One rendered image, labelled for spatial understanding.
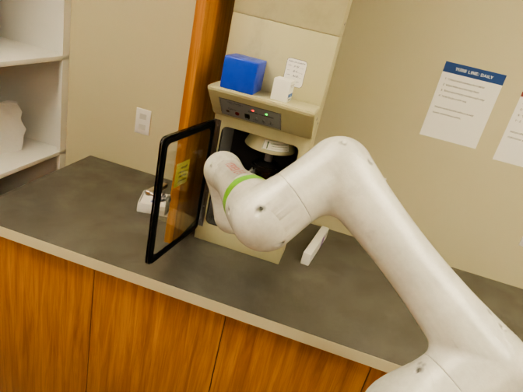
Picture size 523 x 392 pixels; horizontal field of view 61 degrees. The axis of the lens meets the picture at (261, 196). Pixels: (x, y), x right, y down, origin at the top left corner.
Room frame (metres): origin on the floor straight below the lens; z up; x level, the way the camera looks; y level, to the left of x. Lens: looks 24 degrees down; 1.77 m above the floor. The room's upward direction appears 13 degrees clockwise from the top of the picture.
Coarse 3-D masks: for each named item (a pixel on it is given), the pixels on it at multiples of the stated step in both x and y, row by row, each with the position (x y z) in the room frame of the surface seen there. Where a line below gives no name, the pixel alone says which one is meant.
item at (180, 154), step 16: (160, 144) 1.09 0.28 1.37; (176, 144) 1.16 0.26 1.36; (192, 144) 1.25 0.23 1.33; (208, 144) 1.35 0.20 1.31; (176, 160) 1.17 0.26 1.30; (192, 160) 1.26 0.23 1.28; (176, 176) 1.18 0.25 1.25; (192, 176) 1.28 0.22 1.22; (176, 192) 1.19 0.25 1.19; (192, 192) 1.30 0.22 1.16; (160, 208) 1.12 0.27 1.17; (176, 208) 1.21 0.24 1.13; (192, 208) 1.32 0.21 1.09; (160, 224) 1.13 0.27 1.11; (176, 224) 1.22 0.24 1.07; (192, 224) 1.34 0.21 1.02; (160, 240) 1.14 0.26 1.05
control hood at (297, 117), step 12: (216, 84) 1.31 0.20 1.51; (216, 96) 1.30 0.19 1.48; (228, 96) 1.28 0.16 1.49; (240, 96) 1.27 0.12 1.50; (252, 96) 1.26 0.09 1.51; (264, 96) 1.29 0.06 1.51; (216, 108) 1.35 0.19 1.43; (264, 108) 1.27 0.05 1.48; (276, 108) 1.25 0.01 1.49; (288, 108) 1.24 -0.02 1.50; (300, 108) 1.25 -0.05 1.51; (312, 108) 1.28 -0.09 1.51; (288, 120) 1.28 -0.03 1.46; (300, 120) 1.26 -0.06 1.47; (312, 120) 1.24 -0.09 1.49; (288, 132) 1.33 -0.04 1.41; (300, 132) 1.31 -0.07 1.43; (312, 132) 1.30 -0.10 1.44
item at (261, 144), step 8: (248, 136) 1.45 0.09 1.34; (256, 136) 1.41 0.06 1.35; (248, 144) 1.41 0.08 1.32; (256, 144) 1.40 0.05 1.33; (264, 144) 1.39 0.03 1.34; (272, 144) 1.39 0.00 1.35; (280, 144) 1.40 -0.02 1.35; (288, 144) 1.42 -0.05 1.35; (264, 152) 1.38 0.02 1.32; (272, 152) 1.38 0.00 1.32; (280, 152) 1.39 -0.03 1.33; (288, 152) 1.41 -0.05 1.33
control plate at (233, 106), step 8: (224, 104) 1.32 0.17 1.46; (232, 104) 1.31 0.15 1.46; (240, 104) 1.29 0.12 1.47; (224, 112) 1.35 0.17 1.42; (232, 112) 1.34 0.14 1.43; (240, 112) 1.32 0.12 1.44; (248, 112) 1.31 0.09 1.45; (256, 112) 1.30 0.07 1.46; (264, 112) 1.29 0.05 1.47; (272, 112) 1.27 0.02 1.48; (248, 120) 1.34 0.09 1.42; (256, 120) 1.33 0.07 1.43; (272, 120) 1.30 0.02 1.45; (280, 120) 1.29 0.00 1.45; (280, 128) 1.32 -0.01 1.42
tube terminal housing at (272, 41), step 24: (240, 24) 1.39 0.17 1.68; (264, 24) 1.38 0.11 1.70; (240, 48) 1.39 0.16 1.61; (264, 48) 1.38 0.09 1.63; (288, 48) 1.37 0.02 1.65; (312, 48) 1.35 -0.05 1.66; (336, 48) 1.35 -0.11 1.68; (312, 72) 1.35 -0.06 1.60; (312, 96) 1.35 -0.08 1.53; (240, 120) 1.38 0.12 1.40; (312, 144) 1.41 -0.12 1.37; (216, 240) 1.38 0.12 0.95
